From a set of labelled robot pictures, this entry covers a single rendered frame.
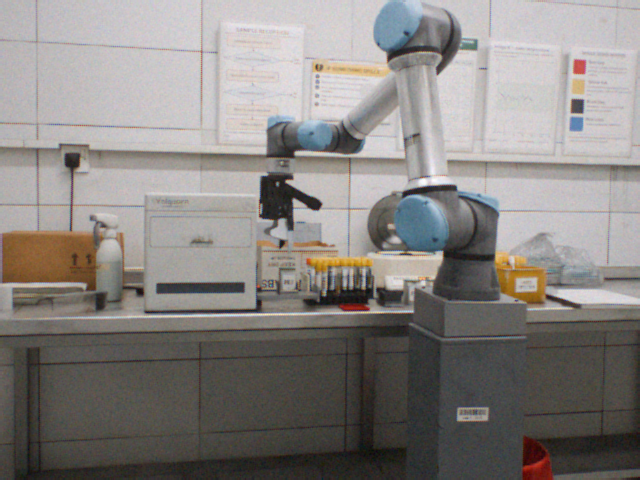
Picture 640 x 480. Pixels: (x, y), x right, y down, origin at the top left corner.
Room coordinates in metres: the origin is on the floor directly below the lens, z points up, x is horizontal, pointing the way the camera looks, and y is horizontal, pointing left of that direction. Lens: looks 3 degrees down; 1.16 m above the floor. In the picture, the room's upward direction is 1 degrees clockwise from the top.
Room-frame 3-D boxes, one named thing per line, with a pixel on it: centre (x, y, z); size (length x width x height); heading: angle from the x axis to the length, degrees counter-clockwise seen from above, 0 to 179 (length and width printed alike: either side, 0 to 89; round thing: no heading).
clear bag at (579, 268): (2.57, -0.93, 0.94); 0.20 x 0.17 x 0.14; 85
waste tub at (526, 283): (2.07, -0.57, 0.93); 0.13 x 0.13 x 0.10; 17
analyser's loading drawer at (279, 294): (1.85, 0.11, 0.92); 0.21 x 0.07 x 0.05; 102
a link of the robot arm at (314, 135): (1.79, 0.02, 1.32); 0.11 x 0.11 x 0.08; 44
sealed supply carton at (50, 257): (2.13, 0.77, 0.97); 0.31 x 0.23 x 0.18; 96
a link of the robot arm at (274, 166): (1.85, 0.11, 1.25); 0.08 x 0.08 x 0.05
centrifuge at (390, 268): (2.27, -0.28, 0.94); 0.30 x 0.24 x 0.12; 3
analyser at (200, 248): (1.90, 0.31, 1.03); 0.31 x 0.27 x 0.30; 102
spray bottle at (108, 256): (1.94, 0.59, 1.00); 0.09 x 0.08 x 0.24; 12
